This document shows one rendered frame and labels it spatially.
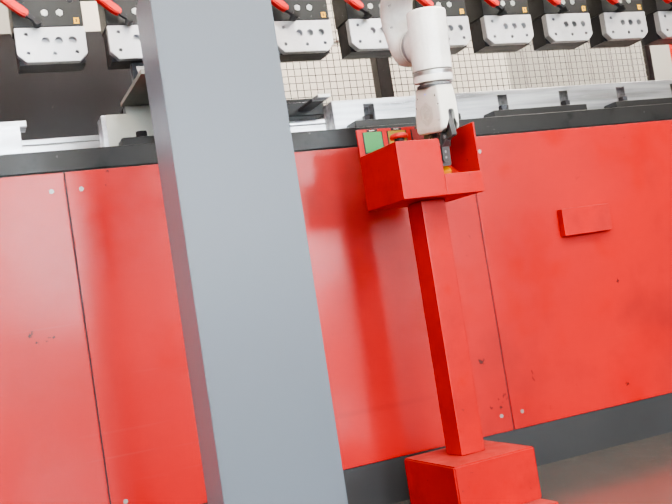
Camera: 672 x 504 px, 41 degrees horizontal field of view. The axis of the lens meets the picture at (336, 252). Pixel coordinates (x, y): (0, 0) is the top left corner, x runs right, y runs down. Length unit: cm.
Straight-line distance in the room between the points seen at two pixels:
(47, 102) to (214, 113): 136
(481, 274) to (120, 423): 93
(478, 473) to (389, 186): 61
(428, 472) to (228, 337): 75
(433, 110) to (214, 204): 75
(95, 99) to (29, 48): 59
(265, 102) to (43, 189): 72
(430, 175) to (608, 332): 79
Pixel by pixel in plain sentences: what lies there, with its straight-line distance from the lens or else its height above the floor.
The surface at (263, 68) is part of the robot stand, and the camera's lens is 138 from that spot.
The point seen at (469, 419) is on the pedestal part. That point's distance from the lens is 195.
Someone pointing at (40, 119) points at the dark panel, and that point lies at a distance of 266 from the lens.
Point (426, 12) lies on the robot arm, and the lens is 197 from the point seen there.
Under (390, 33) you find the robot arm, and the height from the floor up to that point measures 104.
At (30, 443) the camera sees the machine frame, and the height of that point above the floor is 29.
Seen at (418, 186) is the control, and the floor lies 68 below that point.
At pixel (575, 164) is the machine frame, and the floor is 73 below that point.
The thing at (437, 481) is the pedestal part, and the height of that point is 8.
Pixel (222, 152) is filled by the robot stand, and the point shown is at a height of 72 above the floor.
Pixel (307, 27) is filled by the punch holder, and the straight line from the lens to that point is 230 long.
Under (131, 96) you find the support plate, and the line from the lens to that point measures 207.
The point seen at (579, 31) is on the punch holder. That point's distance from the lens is 271.
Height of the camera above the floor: 49
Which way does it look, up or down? 3 degrees up
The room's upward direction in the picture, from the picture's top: 9 degrees counter-clockwise
